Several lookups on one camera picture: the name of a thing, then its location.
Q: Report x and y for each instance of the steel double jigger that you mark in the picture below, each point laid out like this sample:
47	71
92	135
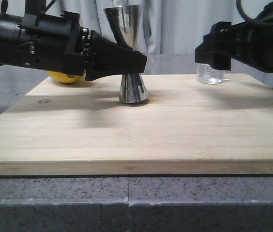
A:
124	23

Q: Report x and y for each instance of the grey curtain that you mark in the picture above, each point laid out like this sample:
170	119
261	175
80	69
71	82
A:
166	26

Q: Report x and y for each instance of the wooden cutting board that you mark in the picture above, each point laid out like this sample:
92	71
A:
185	128

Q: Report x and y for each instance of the glass beaker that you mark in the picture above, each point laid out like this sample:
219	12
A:
207	75

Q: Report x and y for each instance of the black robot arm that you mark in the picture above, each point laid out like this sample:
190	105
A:
7	40

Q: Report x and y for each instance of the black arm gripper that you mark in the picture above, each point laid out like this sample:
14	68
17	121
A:
54	43
250	42

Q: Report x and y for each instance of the yellow lemon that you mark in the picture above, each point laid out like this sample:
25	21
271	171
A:
64	78

